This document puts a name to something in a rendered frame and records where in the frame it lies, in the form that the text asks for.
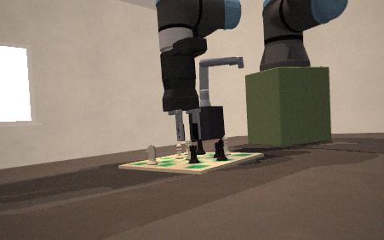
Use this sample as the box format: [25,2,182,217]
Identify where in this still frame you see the white rook chess piece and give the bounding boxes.
[185,140,192,155]

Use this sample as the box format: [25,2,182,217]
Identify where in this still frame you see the white bishop chess piece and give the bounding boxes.
[222,135,231,156]

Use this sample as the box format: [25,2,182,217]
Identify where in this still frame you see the green and cream chessboard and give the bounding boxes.
[118,152,264,174]

